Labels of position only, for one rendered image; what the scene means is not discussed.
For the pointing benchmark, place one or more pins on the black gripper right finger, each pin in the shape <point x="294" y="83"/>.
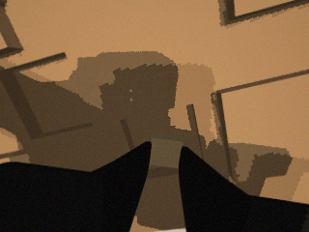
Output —
<point x="211" y="203"/>

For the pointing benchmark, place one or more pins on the tan block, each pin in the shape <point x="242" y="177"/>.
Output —
<point x="166" y="149"/>

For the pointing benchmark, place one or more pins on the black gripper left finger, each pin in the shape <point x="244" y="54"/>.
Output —
<point x="105" y="200"/>

